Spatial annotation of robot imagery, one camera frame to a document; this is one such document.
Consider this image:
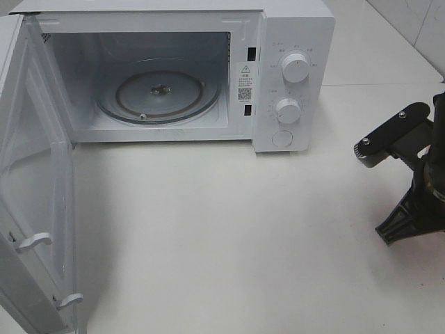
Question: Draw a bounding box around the round white door button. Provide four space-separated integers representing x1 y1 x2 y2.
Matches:
272 130 293 148

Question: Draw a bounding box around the white microwave oven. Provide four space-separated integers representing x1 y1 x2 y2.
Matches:
5 1 335 152

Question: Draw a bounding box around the white microwave door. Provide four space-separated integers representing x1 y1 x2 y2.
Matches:
1 15 83 333

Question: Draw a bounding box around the glass microwave turntable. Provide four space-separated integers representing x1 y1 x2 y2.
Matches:
96 58 228 125

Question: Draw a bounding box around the white upper power knob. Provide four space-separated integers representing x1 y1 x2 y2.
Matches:
281 51 310 84

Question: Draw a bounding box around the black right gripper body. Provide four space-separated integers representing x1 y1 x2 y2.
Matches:
390 120 444 209

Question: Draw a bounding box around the white timer knob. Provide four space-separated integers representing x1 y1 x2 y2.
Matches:
275 98 302 125

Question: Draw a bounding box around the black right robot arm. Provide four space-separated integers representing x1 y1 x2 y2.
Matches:
375 93 444 246

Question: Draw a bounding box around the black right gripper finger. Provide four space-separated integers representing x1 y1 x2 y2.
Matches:
375 188 444 246

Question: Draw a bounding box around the white warning label sticker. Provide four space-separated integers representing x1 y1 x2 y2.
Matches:
236 62 258 104

